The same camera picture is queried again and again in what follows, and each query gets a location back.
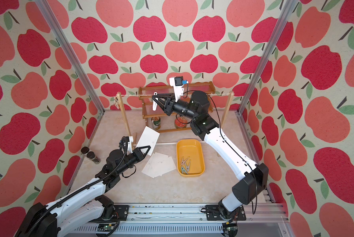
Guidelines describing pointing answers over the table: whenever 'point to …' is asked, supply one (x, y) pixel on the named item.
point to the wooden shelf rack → (163, 122)
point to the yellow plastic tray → (190, 158)
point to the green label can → (156, 122)
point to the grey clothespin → (188, 167)
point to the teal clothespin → (183, 170)
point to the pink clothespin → (183, 161)
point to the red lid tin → (178, 124)
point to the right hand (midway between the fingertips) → (154, 99)
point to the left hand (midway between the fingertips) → (151, 151)
